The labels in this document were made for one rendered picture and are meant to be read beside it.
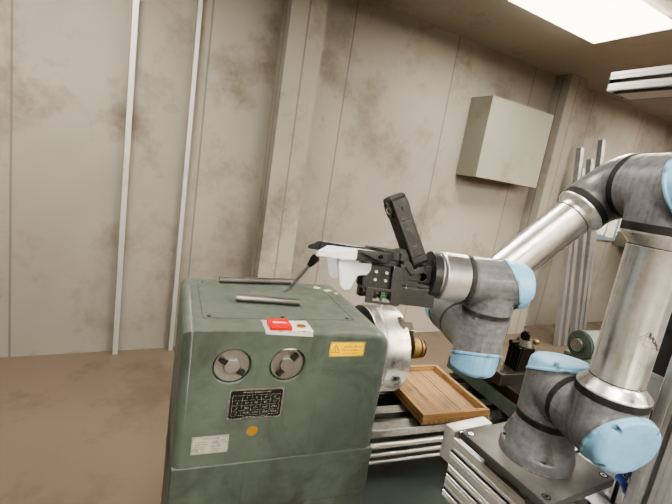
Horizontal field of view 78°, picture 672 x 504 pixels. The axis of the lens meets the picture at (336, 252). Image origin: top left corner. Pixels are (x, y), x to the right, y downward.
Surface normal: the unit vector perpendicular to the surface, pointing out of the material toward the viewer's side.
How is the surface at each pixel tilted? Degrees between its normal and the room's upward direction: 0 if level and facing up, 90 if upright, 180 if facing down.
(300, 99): 90
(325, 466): 90
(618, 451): 98
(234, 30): 90
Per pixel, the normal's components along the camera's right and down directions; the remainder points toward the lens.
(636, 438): 0.09, 0.33
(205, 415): 0.35, 0.23
